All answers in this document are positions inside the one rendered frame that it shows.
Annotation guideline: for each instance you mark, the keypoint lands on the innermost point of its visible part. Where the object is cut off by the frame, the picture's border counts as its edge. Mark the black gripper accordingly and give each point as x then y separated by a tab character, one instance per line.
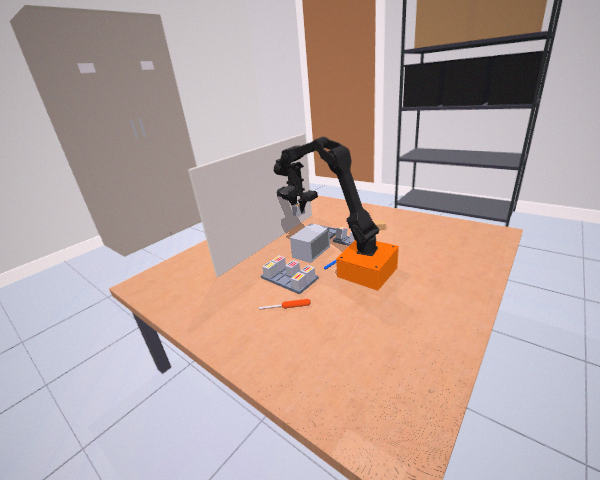
304	196

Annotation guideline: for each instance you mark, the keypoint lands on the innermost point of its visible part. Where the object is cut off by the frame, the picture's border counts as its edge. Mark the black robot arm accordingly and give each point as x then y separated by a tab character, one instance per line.
339	161

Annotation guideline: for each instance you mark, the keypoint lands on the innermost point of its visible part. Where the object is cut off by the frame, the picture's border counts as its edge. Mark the white flat panel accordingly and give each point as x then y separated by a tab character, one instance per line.
238	204

